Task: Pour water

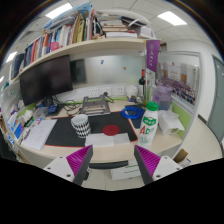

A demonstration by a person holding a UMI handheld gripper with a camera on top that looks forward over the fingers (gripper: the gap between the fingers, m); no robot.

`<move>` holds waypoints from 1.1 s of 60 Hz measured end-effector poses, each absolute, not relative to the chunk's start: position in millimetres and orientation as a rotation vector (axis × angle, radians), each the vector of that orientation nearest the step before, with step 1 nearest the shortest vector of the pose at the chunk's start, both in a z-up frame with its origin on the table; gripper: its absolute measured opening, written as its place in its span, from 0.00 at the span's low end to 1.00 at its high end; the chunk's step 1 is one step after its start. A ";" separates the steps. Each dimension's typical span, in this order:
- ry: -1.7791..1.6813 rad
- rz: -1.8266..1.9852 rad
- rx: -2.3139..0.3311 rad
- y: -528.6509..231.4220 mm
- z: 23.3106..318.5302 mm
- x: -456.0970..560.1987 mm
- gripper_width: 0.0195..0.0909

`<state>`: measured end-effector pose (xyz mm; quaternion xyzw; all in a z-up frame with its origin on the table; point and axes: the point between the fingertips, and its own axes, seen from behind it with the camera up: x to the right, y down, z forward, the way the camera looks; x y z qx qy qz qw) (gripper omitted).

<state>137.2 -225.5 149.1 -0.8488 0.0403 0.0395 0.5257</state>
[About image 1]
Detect black computer monitor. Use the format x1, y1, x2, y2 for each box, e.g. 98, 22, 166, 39
18, 54, 74, 108

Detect dark blue mouse pad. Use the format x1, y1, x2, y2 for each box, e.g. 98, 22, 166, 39
124, 104, 145, 129

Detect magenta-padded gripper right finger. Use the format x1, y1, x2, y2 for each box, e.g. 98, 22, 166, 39
133, 144, 184, 186

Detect black white checkered mug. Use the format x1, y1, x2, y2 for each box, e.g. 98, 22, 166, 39
70, 113, 92, 139

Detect small blue box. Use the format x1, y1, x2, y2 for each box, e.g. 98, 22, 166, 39
47, 104, 60, 115

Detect white notebook paper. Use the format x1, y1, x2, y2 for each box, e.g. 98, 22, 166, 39
21, 118, 58, 152

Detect open white booklet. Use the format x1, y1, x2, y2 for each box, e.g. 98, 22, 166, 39
84, 132, 131, 148

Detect tangled black cables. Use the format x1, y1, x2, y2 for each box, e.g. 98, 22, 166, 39
53, 96, 83, 116

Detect crumpled white tissue bag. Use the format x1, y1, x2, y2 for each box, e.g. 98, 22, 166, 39
157, 109, 186, 137

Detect grey metal laptop stand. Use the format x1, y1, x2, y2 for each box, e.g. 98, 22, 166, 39
78, 94, 112, 117

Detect dark chair back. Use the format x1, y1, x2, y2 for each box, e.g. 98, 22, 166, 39
88, 160, 129, 170

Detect coiled blue cable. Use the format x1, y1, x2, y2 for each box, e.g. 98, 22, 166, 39
120, 105, 146, 120

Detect white round jar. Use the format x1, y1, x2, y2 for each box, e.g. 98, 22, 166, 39
126, 84, 139, 99

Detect black desk mat red edge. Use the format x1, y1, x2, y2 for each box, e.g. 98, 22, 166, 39
44, 111, 139, 148

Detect purple pennant flag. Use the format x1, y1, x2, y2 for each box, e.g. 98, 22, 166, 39
145, 39, 161, 73

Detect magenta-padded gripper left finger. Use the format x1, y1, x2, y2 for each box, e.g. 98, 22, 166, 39
43, 144, 94, 187

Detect dark wine bottle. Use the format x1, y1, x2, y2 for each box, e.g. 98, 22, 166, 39
138, 69, 147, 98

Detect glass vase green stems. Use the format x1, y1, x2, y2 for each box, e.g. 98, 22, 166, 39
145, 78, 155, 104

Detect white drink bottle green cap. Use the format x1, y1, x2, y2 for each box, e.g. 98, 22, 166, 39
137, 101, 160, 150

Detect translucent purple water jug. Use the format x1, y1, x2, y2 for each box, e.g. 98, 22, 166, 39
152, 83, 174, 112

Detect ceiling lights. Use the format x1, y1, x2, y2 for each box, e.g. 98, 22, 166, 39
0, 2, 188, 83

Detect white box under desk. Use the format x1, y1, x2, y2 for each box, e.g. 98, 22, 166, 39
110, 162, 143, 181

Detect grey door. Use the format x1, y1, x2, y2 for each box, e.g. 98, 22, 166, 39
206, 54, 224, 144

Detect shelf unit with books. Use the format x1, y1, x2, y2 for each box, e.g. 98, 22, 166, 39
8, 2, 158, 84

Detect group photo poster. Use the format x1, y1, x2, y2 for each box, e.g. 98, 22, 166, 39
156, 59, 198, 107

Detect white wall socket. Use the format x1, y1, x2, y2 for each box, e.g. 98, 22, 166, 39
101, 86, 113, 97
88, 87, 100, 98
115, 85, 125, 96

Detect flat round red coaster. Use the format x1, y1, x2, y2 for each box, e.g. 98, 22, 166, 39
102, 124, 121, 137

